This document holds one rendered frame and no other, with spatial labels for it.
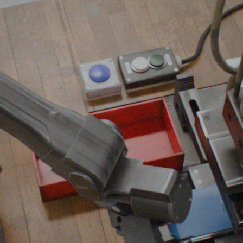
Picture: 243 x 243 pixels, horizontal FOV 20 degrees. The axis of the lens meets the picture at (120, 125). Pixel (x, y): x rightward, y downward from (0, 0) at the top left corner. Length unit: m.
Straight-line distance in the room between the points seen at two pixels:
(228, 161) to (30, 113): 0.27
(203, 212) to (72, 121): 0.33
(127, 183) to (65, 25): 0.62
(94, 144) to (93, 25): 0.61
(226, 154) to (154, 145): 0.34
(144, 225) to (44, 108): 0.21
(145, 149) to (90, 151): 0.42
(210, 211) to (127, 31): 0.47
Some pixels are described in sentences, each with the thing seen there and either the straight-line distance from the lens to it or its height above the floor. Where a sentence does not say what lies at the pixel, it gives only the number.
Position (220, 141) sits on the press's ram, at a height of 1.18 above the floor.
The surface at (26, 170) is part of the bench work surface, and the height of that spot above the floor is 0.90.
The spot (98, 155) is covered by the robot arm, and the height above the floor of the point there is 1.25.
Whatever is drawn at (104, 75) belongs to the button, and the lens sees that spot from 1.28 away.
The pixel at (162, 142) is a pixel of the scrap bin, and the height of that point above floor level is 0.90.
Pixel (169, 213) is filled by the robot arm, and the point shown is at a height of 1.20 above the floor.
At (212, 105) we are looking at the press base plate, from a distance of 1.29.
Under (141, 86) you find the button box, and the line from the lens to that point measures 1.30.
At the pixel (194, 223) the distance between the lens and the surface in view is 1.07.
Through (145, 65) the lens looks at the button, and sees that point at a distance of 1.29.
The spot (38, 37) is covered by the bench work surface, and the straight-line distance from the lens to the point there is 1.39.
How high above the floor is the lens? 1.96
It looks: 57 degrees down
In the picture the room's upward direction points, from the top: straight up
